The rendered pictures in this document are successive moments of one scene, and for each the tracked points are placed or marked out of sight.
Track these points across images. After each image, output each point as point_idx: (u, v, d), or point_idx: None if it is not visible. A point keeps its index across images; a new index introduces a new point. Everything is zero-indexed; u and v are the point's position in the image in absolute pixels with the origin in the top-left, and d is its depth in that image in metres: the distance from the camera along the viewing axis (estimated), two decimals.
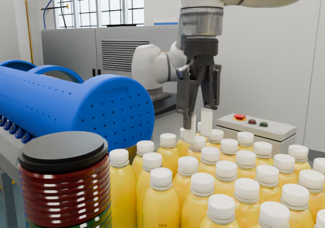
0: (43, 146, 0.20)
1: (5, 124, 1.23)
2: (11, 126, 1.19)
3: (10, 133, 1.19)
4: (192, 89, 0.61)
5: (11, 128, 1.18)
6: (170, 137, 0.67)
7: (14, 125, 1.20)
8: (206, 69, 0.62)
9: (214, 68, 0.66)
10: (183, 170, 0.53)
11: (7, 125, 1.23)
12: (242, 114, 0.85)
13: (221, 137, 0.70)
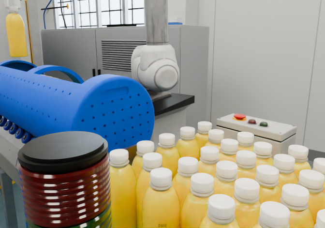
0: (43, 146, 0.20)
1: (5, 124, 1.23)
2: (11, 126, 1.19)
3: (10, 133, 1.19)
4: None
5: (11, 128, 1.18)
6: (169, 137, 0.67)
7: (14, 125, 1.20)
8: None
9: None
10: (183, 171, 0.53)
11: (7, 125, 1.23)
12: (242, 114, 0.85)
13: (222, 137, 0.70)
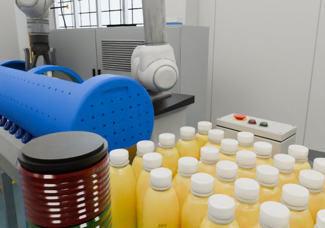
0: (43, 146, 0.20)
1: (5, 124, 1.23)
2: (11, 126, 1.19)
3: (10, 133, 1.18)
4: (34, 59, 1.23)
5: (11, 128, 1.18)
6: (169, 137, 0.67)
7: (13, 126, 1.20)
8: (43, 50, 1.25)
9: (51, 50, 1.29)
10: (183, 171, 0.53)
11: (7, 125, 1.23)
12: (242, 114, 0.85)
13: (222, 137, 0.70)
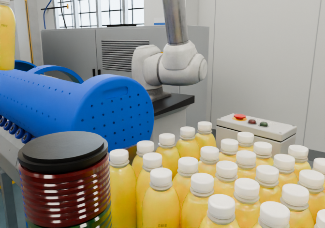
0: (43, 146, 0.20)
1: (5, 124, 1.23)
2: (11, 126, 1.19)
3: (10, 133, 1.18)
4: None
5: (11, 128, 1.18)
6: (169, 137, 0.67)
7: (13, 126, 1.20)
8: None
9: None
10: (183, 171, 0.53)
11: (7, 125, 1.23)
12: (242, 114, 0.85)
13: None
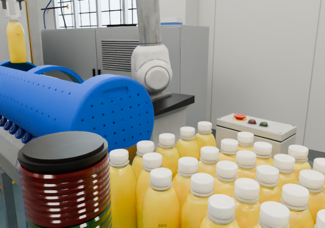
0: (43, 146, 0.20)
1: (5, 124, 1.23)
2: (11, 126, 1.19)
3: (10, 133, 1.18)
4: None
5: (11, 128, 1.18)
6: (169, 137, 0.67)
7: (13, 126, 1.20)
8: None
9: None
10: (183, 171, 0.53)
11: (7, 125, 1.23)
12: (242, 114, 0.85)
13: (14, 18, 1.23)
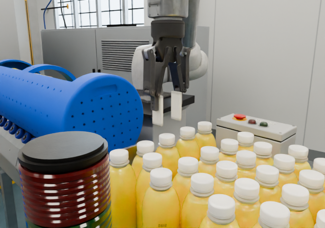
0: (43, 146, 0.20)
1: (6, 125, 1.23)
2: (10, 131, 1.18)
3: (17, 127, 1.18)
4: (159, 71, 0.62)
5: (11, 128, 1.18)
6: (169, 137, 0.67)
7: (11, 134, 1.18)
8: (173, 51, 0.63)
9: (183, 51, 0.67)
10: (183, 171, 0.53)
11: (6, 123, 1.24)
12: (242, 114, 0.85)
13: None
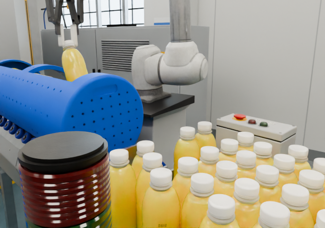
0: (43, 146, 0.20)
1: (6, 125, 1.23)
2: (10, 131, 1.18)
3: (17, 127, 1.18)
4: (57, 5, 0.87)
5: (11, 128, 1.18)
6: (67, 40, 0.91)
7: (11, 134, 1.18)
8: None
9: None
10: (183, 171, 0.53)
11: (6, 123, 1.24)
12: (242, 114, 0.85)
13: None
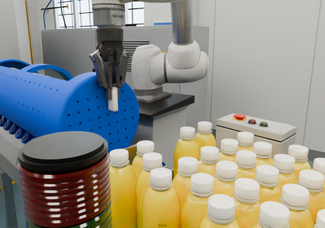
0: (43, 146, 0.20)
1: (6, 124, 1.23)
2: (12, 129, 1.17)
3: (16, 124, 1.19)
4: (115, 68, 0.83)
5: (11, 128, 1.18)
6: None
7: (14, 132, 1.17)
8: None
9: (96, 55, 0.78)
10: (183, 171, 0.53)
11: (5, 124, 1.24)
12: (242, 114, 0.85)
13: None
